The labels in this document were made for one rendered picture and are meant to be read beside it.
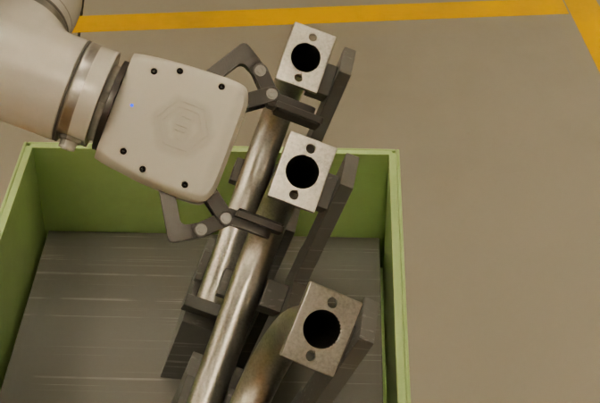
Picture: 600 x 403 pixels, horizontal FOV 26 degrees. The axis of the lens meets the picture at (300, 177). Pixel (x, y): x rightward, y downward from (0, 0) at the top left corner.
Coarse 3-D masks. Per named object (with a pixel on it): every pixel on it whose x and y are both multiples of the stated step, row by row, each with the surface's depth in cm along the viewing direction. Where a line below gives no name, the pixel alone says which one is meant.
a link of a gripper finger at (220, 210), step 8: (216, 192) 102; (208, 200) 102; (216, 200) 102; (208, 208) 104; (216, 208) 102; (224, 208) 102; (216, 216) 102; (224, 216) 102; (232, 216) 102; (224, 224) 102
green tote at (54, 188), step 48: (48, 144) 144; (48, 192) 147; (96, 192) 147; (144, 192) 146; (384, 192) 145; (0, 240) 130; (384, 240) 149; (0, 288) 131; (384, 288) 147; (0, 336) 131; (384, 336) 142; (0, 384) 131; (384, 384) 137
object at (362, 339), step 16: (368, 304) 96; (368, 320) 95; (352, 336) 95; (368, 336) 93; (352, 352) 94; (352, 368) 95; (320, 384) 98; (336, 384) 96; (304, 400) 101; (320, 400) 97
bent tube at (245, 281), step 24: (288, 144) 102; (312, 144) 103; (288, 168) 111; (312, 168) 105; (288, 192) 102; (312, 192) 102; (264, 216) 113; (288, 216) 113; (264, 240) 114; (240, 264) 114; (264, 264) 114; (240, 288) 113; (240, 312) 113; (216, 336) 113; (240, 336) 113; (216, 360) 112; (216, 384) 112
